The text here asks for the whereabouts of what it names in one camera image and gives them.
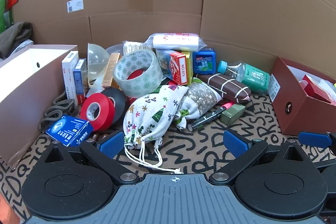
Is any large red tape roll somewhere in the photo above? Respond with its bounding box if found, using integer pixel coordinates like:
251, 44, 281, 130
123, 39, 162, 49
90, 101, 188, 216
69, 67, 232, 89
80, 93, 116, 132

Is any blue mint box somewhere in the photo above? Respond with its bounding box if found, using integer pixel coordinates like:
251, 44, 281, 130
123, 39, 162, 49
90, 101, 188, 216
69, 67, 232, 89
193, 49, 217, 75

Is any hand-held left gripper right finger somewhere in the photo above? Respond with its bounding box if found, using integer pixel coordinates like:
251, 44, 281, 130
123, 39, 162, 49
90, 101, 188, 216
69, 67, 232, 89
210, 130, 310, 186

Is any green label water bottle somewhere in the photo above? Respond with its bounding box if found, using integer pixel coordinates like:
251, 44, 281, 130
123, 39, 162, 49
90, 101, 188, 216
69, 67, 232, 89
217, 61, 271, 94

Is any black marker with pink cap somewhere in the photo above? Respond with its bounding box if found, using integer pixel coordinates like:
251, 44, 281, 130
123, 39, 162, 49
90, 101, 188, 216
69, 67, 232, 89
187, 101, 236, 131

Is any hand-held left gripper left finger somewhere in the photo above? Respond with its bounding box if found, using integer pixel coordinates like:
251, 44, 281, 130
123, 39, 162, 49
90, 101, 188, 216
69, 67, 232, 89
39, 131, 139, 185

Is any clear green-patterned tape roll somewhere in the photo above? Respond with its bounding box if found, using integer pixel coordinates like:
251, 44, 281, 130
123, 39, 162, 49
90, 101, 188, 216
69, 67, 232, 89
113, 51, 164, 98

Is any clear plastic lid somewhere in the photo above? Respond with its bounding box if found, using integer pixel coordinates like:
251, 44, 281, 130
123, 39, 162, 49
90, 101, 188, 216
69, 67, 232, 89
105, 43, 124, 57

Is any green bag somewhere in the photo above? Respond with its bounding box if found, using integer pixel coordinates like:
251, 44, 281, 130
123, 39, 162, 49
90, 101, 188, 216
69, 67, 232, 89
0, 0, 9, 33

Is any brown striped case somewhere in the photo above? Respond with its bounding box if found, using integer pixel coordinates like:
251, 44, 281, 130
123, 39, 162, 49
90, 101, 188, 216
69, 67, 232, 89
201, 73, 251, 103

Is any blue tiger print box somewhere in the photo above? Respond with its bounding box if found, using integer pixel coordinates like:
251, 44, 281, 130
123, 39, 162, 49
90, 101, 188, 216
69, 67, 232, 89
156, 49, 184, 75

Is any printed white drawstring bag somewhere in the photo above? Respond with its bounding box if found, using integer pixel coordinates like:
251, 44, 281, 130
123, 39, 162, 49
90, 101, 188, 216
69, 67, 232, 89
123, 85, 188, 167

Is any clear bag of seeds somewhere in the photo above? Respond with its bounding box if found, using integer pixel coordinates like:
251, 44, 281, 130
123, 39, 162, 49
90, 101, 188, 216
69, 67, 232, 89
187, 82, 224, 115

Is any plain red box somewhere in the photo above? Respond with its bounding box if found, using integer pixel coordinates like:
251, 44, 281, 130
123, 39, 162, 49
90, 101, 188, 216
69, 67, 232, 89
302, 75, 336, 105

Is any striped cloth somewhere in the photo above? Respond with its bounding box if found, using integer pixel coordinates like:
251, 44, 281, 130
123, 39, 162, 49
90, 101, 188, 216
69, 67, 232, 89
10, 39, 34, 55

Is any flat blue box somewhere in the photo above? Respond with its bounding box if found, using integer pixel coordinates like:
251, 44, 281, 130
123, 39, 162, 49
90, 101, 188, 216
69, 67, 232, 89
45, 115, 94, 146

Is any plastic bag with white roll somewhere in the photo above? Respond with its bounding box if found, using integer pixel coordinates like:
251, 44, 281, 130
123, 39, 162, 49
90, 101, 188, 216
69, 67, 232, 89
146, 33, 207, 53

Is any small green box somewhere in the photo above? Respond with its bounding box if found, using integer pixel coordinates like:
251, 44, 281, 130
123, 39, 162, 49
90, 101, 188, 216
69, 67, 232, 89
220, 104, 246, 125

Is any white medicine box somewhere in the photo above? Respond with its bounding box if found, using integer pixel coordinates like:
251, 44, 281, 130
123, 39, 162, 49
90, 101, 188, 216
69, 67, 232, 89
62, 51, 80, 106

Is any pink storage box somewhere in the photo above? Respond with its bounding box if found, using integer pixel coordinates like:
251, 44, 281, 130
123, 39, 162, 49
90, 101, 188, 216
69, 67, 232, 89
0, 44, 79, 170

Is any red-brown cardboard box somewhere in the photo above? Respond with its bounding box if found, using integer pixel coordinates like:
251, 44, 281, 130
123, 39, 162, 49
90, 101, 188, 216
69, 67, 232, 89
270, 57, 336, 136

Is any small red tape roll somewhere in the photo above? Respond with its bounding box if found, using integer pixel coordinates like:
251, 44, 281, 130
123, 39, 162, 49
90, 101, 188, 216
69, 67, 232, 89
127, 69, 148, 81

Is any olive cloth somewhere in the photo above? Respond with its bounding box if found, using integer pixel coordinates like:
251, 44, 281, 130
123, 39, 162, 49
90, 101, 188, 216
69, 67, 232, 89
0, 21, 34, 59

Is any black tape roll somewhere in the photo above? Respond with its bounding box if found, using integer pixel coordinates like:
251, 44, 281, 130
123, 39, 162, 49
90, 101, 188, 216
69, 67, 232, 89
101, 88, 127, 127

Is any grey looped strap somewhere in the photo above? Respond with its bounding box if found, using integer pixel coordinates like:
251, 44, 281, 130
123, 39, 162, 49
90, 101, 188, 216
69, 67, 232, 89
39, 91, 79, 133

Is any lettered beige mat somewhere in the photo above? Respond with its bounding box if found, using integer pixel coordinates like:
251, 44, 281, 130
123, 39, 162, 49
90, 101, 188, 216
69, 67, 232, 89
0, 94, 336, 224

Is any clear plastic bowl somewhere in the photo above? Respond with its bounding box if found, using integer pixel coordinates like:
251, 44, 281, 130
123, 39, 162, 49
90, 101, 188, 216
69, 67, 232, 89
87, 43, 111, 84

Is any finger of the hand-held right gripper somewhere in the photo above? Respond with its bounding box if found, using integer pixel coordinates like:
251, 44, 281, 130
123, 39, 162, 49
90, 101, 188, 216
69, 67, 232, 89
316, 158, 336, 170
298, 131, 336, 149

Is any white shipping label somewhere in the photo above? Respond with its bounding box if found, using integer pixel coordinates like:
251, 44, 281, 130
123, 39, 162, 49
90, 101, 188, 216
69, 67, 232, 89
66, 0, 84, 13

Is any cotton swab pack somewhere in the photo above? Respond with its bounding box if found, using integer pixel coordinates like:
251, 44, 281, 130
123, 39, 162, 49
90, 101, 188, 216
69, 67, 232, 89
122, 41, 151, 56

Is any gold carton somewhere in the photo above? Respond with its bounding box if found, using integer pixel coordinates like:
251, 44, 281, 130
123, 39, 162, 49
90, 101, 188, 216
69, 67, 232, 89
101, 52, 121, 88

